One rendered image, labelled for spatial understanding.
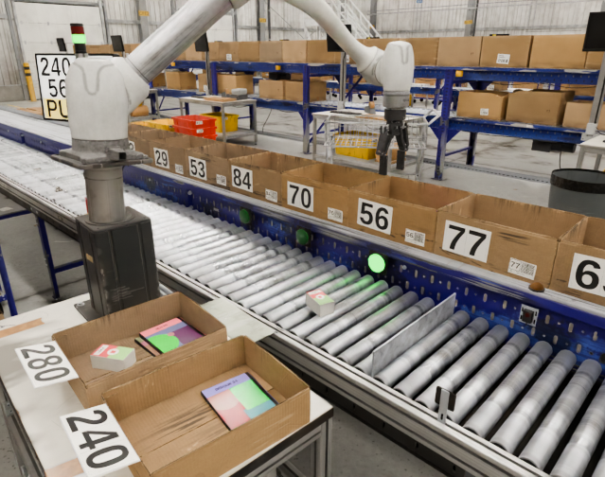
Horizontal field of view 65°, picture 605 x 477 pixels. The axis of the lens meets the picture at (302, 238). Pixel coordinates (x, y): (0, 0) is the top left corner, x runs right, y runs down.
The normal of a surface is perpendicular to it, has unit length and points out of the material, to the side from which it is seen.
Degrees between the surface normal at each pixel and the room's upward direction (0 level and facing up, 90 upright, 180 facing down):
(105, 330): 89
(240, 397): 0
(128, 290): 90
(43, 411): 0
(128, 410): 89
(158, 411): 0
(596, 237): 90
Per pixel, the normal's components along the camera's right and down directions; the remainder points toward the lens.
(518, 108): -0.73, 0.25
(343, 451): 0.00, -0.93
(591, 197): -0.29, 0.43
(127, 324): 0.66, 0.26
